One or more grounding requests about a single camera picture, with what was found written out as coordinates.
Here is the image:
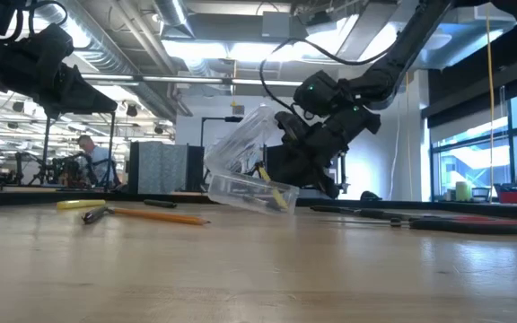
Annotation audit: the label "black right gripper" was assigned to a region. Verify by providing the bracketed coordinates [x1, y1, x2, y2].
[280, 102, 381, 199]

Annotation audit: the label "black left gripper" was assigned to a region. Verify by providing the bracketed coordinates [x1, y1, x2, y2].
[0, 24, 119, 118]

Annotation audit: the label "black pen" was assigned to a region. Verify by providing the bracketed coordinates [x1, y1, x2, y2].
[310, 205, 367, 214]
[82, 205, 112, 226]
[143, 198, 179, 209]
[343, 207, 421, 222]
[233, 190, 282, 208]

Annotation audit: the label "clear plastic supply box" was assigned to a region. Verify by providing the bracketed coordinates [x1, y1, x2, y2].
[203, 105, 300, 216]

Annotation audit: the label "orange pencil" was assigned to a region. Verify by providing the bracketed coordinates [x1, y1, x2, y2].
[105, 206, 212, 227]

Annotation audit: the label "red and black scissors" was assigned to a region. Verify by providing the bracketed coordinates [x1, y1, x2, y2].
[319, 214, 517, 236]

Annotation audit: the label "grey ceiling box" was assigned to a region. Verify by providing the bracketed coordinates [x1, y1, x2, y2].
[261, 11, 292, 39]

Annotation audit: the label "black machine on stand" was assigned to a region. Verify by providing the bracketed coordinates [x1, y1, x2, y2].
[337, 151, 350, 195]

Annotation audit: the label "person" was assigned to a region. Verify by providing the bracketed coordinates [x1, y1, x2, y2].
[76, 134, 117, 188]

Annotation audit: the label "distant black robot rig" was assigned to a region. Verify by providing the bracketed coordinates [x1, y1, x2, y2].
[15, 151, 83, 188]

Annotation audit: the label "long ceiling light strip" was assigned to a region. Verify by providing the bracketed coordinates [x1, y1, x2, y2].
[81, 74, 304, 89]

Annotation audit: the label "grey partition cabinet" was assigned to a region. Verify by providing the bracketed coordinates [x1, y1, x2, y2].
[127, 141, 206, 195]

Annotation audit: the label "yellow-green cup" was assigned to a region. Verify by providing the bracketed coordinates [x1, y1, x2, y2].
[454, 180, 473, 203]

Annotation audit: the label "black tall stand frame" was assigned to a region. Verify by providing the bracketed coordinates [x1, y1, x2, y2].
[40, 109, 117, 192]

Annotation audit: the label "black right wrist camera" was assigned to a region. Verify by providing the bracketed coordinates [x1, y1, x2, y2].
[275, 110, 310, 144]

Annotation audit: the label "silver ceiling duct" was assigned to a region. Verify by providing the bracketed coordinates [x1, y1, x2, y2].
[6, 0, 183, 122]

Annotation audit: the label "black wire basket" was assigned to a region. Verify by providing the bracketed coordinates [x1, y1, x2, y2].
[470, 187, 492, 203]

